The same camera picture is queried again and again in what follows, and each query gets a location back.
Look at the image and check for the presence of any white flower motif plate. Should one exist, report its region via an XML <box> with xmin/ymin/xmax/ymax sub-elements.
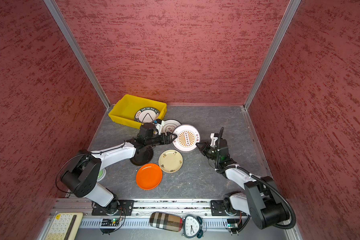
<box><xmin>162</xmin><ymin>120</ymin><xmax>181</xmax><ymax>133</ymax></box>

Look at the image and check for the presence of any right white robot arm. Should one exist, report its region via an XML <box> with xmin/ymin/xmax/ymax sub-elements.
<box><xmin>196</xmin><ymin>140</ymin><xmax>297</xmax><ymax>230</ymax></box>

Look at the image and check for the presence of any left circuit board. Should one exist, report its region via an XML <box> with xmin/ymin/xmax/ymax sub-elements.
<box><xmin>101</xmin><ymin>219</ymin><xmax>119</xmax><ymax>228</ymax></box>

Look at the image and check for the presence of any aluminium corner post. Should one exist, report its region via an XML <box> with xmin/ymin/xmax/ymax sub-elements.
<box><xmin>44</xmin><ymin>0</ymin><xmax>111</xmax><ymax>109</ymax></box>
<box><xmin>244</xmin><ymin>0</ymin><xmax>301</xmax><ymax>111</ymax></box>

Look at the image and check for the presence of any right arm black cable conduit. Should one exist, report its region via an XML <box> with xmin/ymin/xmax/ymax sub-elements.
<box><xmin>215</xmin><ymin>127</ymin><xmax>297</xmax><ymax>230</ymax></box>

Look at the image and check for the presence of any circuit board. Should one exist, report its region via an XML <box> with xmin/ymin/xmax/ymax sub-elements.
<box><xmin>226</xmin><ymin>219</ymin><xmax>243</xmax><ymax>231</ymax></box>
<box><xmin>101</xmin><ymin>219</ymin><xmax>119</xmax><ymax>228</ymax></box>

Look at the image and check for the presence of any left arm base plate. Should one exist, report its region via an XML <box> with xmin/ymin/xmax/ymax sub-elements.
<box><xmin>92</xmin><ymin>200</ymin><xmax>135</xmax><ymax>216</ymax></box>

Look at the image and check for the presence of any plaid glasses case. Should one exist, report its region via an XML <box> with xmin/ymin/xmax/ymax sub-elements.
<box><xmin>149</xmin><ymin>212</ymin><xmax>183</xmax><ymax>232</ymax></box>

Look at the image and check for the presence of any black plate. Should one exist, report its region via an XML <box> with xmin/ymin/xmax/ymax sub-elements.
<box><xmin>130</xmin><ymin>147</ymin><xmax>154</xmax><ymax>166</ymax></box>

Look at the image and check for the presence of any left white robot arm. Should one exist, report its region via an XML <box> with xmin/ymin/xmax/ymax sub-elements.
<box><xmin>59</xmin><ymin>123</ymin><xmax>178</xmax><ymax>214</ymax></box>

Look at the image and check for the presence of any aluminium corner post right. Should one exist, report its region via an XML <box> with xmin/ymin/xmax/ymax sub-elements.
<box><xmin>244</xmin><ymin>0</ymin><xmax>301</xmax><ymax>111</ymax></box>

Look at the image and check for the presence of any cream calculator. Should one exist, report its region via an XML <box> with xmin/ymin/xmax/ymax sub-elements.
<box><xmin>45</xmin><ymin>213</ymin><xmax>83</xmax><ymax>240</ymax></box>

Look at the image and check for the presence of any green rim HAO SHI plate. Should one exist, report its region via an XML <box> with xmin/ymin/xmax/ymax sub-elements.
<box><xmin>134</xmin><ymin>107</ymin><xmax>160</xmax><ymax>124</ymax></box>

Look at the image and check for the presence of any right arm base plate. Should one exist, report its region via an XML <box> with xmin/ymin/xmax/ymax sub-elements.
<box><xmin>210</xmin><ymin>200</ymin><xmax>227</xmax><ymax>217</ymax></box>

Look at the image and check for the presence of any teal alarm clock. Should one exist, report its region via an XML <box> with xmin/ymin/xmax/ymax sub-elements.
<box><xmin>183</xmin><ymin>215</ymin><xmax>204</xmax><ymax>239</ymax></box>

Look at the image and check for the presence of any right circuit board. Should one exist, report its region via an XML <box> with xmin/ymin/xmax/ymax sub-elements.
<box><xmin>226</xmin><ymin>219</ymin><xmax>243</xmax><ymax>231</ymax></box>

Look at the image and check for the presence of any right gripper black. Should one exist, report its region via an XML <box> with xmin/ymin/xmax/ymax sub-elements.
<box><xmin>195</xmin><ymin>141</ymin><xmax>221</xmax><ymax>162</ymax></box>

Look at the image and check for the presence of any aluminium corner post left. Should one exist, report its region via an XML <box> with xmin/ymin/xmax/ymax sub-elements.
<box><xmin>44</xmin><ymin>0</ymin><xmax>111</xmax><ymax>109</ymax></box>

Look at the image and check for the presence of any orange sunburst plate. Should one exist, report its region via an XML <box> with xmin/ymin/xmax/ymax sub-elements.
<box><xmin>172</xmin><ymin>125</ymin><xmax>201</xmax><ymax>153</ymax></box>

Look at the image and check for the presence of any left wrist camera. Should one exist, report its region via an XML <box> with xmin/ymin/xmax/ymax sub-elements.
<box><xmin>153</xmin><ymin>119</ymin><xmax>164</xmax><ymax>135</ymax></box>

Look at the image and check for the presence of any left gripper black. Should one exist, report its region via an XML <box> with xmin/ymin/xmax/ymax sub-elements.
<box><xmin>145</xmin><ymin>132</ymin><xmax>178</xmax><ymax>147</ymax></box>

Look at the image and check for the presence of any yellow plastic bin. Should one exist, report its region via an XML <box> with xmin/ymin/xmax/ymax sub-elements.
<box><xmin>109</xmin><ymin>95</ymin><xmax>167</xmax><ymax>129</ymax></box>

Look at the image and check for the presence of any green push button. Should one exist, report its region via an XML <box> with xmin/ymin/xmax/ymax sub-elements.
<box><xmin>97</xmin><ymin>169</ymin><xmax>107</xmax><ymax>182</ymax></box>

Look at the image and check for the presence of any cream yellow plate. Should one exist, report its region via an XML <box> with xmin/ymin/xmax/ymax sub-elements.
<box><xmin>158</xmin><ymin>150</ymin><xmax>184</xmax><ymax>173</ymax></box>

